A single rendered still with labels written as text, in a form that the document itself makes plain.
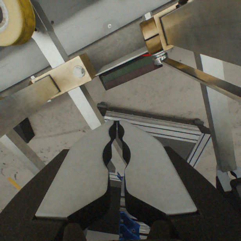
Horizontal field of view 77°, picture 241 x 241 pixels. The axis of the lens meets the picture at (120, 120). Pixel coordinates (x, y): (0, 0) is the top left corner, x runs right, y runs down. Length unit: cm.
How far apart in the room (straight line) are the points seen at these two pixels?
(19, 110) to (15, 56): 40
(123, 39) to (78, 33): 16
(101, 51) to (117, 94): 79
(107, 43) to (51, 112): 109
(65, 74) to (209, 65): 25
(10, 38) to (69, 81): 11
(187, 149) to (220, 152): 88
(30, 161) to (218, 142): 48
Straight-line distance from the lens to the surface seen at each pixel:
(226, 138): 38
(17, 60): 63
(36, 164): 53
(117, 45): 43
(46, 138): 162
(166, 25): 23
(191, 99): 129
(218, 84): 20
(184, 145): 123
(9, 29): 27
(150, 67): 43
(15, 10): 26
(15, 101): 25
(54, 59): 34
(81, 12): 53
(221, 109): 33
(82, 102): 34
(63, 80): 33
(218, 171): 45
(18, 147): 51
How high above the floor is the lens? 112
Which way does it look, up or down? 60 degrees down
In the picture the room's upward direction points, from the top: 172 degrees counter-clockwise
